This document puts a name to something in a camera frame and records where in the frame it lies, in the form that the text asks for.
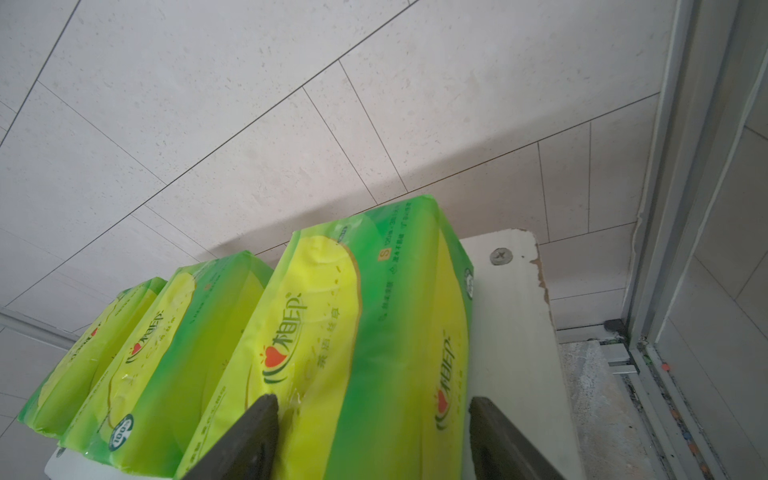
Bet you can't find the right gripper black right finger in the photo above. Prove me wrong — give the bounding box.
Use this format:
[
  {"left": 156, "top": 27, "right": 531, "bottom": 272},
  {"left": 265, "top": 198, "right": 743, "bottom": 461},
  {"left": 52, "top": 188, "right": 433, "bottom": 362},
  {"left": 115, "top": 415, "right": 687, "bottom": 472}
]
[{"left": 469, "top": 397, "right": 564, "bottom": 480}]

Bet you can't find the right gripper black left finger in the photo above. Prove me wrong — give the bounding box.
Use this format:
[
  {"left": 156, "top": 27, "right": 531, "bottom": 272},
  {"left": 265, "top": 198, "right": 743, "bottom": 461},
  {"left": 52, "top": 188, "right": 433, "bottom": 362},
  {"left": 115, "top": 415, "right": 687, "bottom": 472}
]
[{"left": 182, "top": 394, "right": 279, "bottom": 480}]

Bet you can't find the green tissue pack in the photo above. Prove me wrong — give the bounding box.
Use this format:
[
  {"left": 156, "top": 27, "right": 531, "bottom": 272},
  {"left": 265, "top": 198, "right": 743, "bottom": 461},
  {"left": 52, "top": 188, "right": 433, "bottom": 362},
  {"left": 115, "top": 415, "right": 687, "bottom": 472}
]
[
  {"left": 18, "top": 277, "right": 167, "bottom": 439},
  {"left": 59, "top": 251, "right": 273, "bottom": 478},
  {"left": 176, "top": 195, "right": 474, "bottom": 479}
]

